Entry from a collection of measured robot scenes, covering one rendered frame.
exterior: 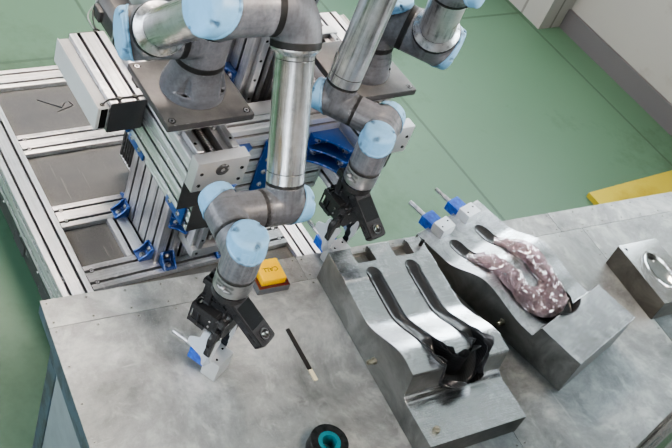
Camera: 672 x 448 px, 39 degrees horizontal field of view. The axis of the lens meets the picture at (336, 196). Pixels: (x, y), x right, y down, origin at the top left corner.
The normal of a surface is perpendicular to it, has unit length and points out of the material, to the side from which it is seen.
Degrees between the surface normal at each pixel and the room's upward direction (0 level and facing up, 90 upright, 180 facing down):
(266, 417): 0
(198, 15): 85
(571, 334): 0
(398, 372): 90
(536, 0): 90
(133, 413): 0
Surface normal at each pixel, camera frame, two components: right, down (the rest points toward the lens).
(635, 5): -0.80, 0.18
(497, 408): 0.31, -0.69
